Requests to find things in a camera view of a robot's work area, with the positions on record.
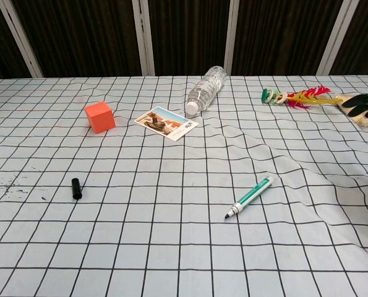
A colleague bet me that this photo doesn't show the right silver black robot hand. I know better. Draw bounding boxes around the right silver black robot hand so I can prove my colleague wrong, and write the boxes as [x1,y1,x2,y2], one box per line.
[341,93,368,160]

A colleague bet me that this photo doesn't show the green white marker pen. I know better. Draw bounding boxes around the green white marker pen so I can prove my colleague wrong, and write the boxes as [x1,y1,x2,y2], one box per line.
[223,176,274,222]

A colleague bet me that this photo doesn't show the black marker cap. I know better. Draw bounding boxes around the black marker cap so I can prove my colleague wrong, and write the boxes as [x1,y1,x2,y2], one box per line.
[71,178,83,200]

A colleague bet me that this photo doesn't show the red yellow feather shuttlecock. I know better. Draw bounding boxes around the red yellow feather shuttlecock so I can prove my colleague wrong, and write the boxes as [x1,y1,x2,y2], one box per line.
[260,85,339,110]

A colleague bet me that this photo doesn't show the clear plastic water bottle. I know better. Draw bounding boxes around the clear plastic water bottle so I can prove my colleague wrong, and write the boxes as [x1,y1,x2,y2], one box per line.
[185,65,228,116]

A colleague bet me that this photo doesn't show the photo postcard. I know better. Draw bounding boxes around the photo postcard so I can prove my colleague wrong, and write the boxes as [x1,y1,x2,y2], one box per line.
[134,106,199,142]

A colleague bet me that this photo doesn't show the orange cube block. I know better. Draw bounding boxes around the orange cube block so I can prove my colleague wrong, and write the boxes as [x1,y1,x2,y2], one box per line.
[84,101,117,134]

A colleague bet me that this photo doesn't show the white black checked tablecloth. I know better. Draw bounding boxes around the white black checked tablecloth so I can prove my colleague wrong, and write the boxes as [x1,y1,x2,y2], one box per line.
[0,75,368,297]

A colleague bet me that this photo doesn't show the white metal frame post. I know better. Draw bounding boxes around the white metal frame post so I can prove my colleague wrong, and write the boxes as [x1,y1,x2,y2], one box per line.
[0,0,45,78]
[223,0,249,76]
[315,0,362,76]
[131,0,156,76]

